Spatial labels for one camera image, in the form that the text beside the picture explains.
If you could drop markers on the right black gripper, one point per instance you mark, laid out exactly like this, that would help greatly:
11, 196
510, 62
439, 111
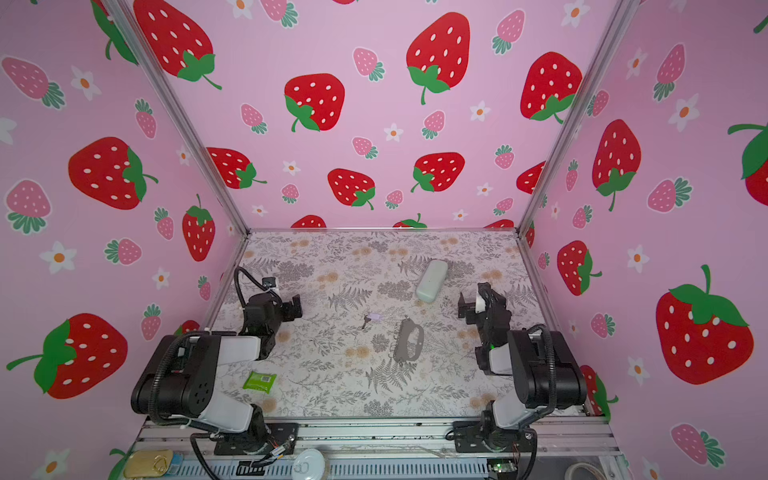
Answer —
480, 308

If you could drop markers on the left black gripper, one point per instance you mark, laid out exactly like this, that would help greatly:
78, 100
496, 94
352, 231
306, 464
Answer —
285, 308

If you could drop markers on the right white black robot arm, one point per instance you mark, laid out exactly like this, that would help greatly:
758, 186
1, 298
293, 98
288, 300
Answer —
544, 373

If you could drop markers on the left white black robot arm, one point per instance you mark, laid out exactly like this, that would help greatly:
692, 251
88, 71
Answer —
178, 385

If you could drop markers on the pale green glasses case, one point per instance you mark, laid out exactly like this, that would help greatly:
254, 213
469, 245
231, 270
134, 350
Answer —
432, 281

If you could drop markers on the green snack packet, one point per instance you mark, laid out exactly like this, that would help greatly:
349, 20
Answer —
260, 382

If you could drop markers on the gold tin can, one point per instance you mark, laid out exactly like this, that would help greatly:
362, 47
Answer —
148, 464

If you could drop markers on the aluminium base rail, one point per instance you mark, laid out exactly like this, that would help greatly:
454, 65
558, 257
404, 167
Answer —
402, 448

